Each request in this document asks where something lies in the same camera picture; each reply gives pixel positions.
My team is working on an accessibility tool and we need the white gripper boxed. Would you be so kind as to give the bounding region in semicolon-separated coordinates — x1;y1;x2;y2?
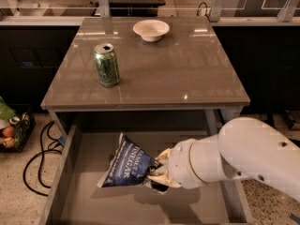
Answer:
147;139;207;189

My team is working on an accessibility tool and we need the blue chip bag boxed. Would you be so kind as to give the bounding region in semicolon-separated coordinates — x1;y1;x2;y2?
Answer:
97;133;169;193

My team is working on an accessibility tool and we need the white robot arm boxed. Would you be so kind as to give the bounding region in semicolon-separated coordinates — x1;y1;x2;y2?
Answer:
148;117;300;202

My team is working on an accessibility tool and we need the grey counter cabinet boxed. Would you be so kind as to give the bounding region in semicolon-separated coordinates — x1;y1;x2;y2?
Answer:
41;17;249;128

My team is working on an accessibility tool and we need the open grey drawer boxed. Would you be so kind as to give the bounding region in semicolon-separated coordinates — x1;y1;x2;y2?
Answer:
38;109;254;225

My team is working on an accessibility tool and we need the green bag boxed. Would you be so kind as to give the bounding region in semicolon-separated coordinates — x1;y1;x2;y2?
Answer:
0;97;15;120

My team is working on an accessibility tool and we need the green soda can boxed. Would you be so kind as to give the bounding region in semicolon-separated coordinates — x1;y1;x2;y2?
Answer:
94;43;119;87

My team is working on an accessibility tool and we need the white bowl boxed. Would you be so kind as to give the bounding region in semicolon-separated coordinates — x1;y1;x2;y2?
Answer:
133;20;170;42

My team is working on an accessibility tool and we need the orange fruit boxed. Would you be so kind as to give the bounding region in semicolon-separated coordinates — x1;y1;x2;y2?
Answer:
2;126;14;137

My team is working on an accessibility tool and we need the black floor cable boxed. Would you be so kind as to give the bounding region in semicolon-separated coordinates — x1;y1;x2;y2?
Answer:
22;120;64;198

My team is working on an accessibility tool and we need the black wire basket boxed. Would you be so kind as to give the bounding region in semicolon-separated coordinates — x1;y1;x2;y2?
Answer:
0;114;35;153

